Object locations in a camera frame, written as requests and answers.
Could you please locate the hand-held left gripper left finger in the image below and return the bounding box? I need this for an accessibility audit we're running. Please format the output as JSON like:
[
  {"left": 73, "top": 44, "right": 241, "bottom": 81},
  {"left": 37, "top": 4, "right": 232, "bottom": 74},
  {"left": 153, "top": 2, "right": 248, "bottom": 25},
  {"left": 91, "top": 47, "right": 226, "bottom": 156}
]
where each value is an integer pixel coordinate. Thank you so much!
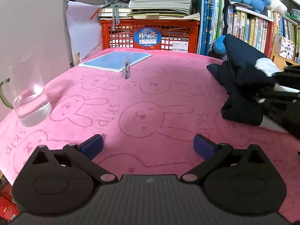
[{"left": 31, "top": 135, "right": 119, "bottom": 184}]

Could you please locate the white paper sheet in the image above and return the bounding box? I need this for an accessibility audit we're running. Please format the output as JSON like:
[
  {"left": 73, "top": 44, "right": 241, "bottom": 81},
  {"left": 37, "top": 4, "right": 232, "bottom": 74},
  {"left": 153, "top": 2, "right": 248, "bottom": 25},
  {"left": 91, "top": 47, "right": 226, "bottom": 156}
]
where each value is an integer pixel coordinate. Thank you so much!
[{"left": 66, "top": 0, "right": 105, "bottom": 66}]

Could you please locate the blue notebook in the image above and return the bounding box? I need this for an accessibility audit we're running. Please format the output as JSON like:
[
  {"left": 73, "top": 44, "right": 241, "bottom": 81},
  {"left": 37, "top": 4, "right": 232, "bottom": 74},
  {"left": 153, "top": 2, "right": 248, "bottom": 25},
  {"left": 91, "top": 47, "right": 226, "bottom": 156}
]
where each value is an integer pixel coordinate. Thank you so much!
[{"left": 78, "top": 51, "right": 153, "bottom": 73}]

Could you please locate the white printed box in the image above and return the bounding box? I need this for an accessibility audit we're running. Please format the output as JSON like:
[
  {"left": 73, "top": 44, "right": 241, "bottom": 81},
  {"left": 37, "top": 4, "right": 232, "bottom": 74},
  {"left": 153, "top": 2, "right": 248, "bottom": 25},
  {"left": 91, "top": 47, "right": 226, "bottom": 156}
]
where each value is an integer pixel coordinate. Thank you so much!
[{"left": 273, "top": 34, "right": 296, "bottom": 61}]

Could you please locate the stack of papers and booklets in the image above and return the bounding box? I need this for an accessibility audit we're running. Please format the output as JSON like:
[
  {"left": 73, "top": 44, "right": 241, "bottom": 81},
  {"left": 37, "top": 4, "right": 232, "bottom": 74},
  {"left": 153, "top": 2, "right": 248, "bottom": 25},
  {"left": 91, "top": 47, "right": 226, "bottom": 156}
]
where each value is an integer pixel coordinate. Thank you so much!
[{"left": 97, "top": 0, "right": 201, "bottom": 22}]

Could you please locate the grey pen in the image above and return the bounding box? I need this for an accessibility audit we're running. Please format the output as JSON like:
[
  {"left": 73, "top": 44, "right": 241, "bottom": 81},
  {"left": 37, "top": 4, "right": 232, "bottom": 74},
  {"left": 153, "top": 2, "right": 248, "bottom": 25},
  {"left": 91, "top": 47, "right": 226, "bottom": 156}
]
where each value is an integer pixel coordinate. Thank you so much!
[{"left": 121, "top": 58, "right": 131, "bottom": 80}]

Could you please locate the red box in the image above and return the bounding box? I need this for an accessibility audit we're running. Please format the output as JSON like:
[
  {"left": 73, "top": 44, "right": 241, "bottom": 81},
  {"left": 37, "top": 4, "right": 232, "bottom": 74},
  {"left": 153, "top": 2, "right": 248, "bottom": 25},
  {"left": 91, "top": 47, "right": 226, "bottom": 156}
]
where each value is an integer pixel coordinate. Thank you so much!
[{"left": 0, "top": 183, "right": 20, "bottom": 221}]

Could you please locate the red plastic crate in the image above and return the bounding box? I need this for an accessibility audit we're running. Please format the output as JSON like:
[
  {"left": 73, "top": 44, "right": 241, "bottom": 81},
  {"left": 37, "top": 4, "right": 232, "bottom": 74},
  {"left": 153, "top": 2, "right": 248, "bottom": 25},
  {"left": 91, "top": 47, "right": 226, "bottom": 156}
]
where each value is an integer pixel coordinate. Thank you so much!
[{"left": 100, "top": 19, "right": 201, "bottom": 54}]

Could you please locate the glass mug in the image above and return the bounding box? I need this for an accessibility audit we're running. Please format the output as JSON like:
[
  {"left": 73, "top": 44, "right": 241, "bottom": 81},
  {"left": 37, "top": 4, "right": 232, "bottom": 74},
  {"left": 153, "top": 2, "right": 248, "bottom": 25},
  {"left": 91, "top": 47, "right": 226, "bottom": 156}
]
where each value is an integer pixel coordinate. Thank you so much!
[{"left": 0, "top": 49, "right": 52, "bottom": 127}]

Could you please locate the wooden drawer box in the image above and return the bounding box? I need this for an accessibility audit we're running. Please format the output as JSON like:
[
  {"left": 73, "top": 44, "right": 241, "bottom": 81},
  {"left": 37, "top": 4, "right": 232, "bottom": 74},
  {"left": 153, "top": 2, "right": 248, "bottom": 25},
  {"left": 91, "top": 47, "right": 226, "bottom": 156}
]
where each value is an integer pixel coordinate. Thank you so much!
[{"left": 271, "top": 53, "right": 300, "bottom": 66}]

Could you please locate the pink printed blanket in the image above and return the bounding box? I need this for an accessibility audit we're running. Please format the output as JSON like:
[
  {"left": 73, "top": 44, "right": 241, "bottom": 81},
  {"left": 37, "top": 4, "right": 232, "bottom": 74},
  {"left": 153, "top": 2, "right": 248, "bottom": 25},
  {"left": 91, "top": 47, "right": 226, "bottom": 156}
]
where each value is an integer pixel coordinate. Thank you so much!
[{"left": 0, "top": 47, "right": 300, "bottom": 223}]

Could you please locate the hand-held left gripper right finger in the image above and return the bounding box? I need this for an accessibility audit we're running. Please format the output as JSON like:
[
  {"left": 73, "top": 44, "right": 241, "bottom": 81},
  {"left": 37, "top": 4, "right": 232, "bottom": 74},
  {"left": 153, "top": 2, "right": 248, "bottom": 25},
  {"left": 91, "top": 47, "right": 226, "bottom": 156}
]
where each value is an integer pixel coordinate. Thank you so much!
[{"left": 180, "top": 134, "right": 270, "bottom": 184}]

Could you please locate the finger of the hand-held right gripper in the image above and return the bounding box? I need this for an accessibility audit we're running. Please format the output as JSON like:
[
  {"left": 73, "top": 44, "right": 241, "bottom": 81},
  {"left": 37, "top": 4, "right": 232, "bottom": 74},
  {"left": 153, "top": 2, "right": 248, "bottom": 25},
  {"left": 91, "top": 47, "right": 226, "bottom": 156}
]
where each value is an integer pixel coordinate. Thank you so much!
[
  {"left": 254, "top": 89, "right": 300, "bottom": 134},
  {"left": 275, "top": 66, "right": 300, "bottom": 90}
]

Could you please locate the navy and white jacket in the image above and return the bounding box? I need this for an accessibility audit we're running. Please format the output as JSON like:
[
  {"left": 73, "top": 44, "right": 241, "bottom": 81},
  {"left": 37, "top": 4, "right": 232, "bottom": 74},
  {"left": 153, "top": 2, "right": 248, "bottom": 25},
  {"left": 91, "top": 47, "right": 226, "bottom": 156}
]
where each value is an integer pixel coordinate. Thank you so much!
[{"left": 206, "top": 34, "right": 300, "bottom": 134}]

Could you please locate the row of colourful books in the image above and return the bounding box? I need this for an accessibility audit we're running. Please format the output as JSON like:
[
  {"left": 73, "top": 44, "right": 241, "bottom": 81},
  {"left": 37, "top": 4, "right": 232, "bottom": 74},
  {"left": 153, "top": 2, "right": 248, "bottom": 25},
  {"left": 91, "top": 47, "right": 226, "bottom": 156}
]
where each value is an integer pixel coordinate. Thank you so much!
[{"left": 197, "top": 0, "right": 300, "bottom": 61}]

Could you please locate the grey cloth strap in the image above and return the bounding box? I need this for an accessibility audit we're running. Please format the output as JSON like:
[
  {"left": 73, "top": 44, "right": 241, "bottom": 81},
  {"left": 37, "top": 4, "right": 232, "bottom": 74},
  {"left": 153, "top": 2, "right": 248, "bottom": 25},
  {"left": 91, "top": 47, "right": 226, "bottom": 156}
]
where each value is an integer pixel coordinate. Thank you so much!
[{"left": 105, "top": 0, "right": 132, "bottom": 31}]

